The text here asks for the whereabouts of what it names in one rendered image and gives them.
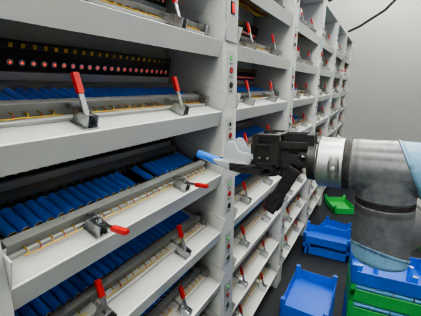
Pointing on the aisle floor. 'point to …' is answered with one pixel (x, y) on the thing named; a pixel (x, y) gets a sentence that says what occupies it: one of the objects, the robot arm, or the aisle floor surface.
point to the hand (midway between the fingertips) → (220, 162)
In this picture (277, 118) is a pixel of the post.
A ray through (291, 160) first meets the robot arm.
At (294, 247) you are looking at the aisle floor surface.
